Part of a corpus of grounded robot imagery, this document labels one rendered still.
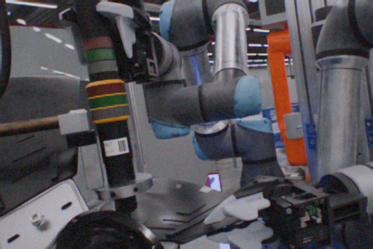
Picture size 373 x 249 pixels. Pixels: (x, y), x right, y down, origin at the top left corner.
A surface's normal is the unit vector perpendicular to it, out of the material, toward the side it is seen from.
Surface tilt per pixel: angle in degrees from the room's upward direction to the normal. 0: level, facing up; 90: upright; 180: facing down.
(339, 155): 79
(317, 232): 96
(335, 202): 6
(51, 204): 48
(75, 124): 90
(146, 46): 89
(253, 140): 90
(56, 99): 37
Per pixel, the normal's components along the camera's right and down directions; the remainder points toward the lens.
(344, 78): -0.21, -0.09
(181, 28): -0.15, 0.49
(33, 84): 0.17, -0.80
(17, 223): -0.10, -0.63
